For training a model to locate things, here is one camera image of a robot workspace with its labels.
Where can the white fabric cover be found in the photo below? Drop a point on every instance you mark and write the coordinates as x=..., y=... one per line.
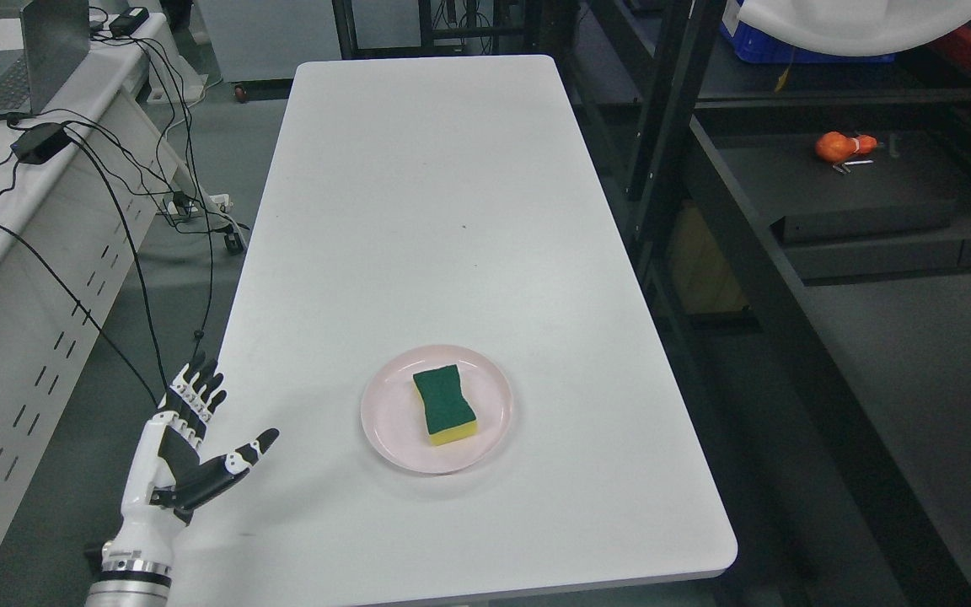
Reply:
x=855, y=28

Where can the black power adapter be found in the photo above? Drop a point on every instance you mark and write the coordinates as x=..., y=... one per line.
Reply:
x=127, y=23
x=38, y=144

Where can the white power strip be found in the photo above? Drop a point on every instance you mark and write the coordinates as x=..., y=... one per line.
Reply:
x=181, y=207

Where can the orange toy on shelf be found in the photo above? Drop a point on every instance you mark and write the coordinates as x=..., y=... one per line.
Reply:
x=835, y=147

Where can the white office desk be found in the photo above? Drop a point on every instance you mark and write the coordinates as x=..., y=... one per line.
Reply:
x=67, y=231

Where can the green yellow sponge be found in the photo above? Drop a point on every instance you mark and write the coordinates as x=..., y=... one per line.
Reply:
x=448, y=415

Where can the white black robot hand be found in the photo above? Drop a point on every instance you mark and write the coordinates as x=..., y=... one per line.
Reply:
x=168, y=481

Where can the blue plastic crate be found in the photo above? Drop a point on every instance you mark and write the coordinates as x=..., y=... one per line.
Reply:
x=757, y=47

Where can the white folding table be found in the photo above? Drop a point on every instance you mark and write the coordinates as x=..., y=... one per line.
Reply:
x=445, y=201

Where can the pink round plate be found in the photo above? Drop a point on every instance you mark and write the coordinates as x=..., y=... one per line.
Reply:
x=393, y=415

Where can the black metal shelf rack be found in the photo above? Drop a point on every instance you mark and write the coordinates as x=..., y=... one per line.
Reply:
x=822, y=310

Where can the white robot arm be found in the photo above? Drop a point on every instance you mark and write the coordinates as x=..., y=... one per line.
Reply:
x=123, y=578

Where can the grey laptop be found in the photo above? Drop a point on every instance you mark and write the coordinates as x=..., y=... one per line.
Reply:
x=55, y=41

